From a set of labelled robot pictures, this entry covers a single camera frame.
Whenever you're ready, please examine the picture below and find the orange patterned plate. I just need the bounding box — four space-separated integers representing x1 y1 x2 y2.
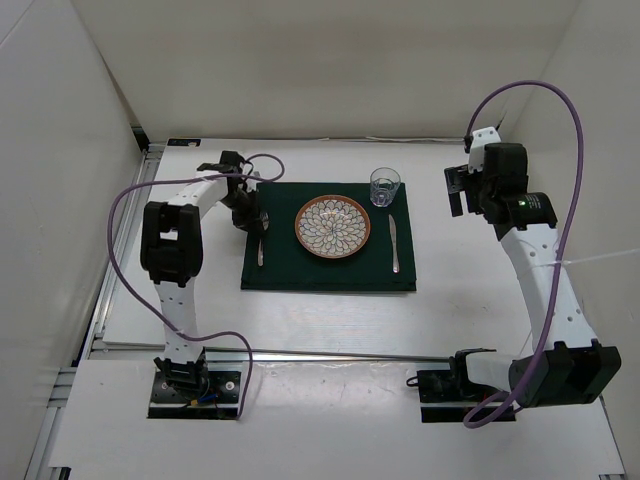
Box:
294 195 371 259

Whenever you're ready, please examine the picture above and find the silver fork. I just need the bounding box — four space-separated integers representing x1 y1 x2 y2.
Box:
257 229 268 267

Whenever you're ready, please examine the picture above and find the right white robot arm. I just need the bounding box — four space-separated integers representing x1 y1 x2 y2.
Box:
445 139 621 408

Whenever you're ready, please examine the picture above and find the dark green cloth napkin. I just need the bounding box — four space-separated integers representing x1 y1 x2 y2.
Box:
241 182 417 293

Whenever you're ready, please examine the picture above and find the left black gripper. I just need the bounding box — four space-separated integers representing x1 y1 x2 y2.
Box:
220 187 266 237

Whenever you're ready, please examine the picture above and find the silver knife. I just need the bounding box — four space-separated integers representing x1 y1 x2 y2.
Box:
388 214 400 274

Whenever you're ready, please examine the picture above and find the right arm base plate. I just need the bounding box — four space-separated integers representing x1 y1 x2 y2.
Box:
405 370 497 424

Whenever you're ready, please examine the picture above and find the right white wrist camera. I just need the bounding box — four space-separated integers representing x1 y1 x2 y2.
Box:
464 127 501 174

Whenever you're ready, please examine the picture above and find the clear drinking glass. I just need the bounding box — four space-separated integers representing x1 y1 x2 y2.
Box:
369 167 401 208

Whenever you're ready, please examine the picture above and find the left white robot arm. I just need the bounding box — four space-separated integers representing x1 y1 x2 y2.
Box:
140 150 269 401

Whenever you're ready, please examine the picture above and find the white zip tie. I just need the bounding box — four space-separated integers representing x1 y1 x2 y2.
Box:
539 248 640 267

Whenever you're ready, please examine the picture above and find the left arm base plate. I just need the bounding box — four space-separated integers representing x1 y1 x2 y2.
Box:
147 357 242 420

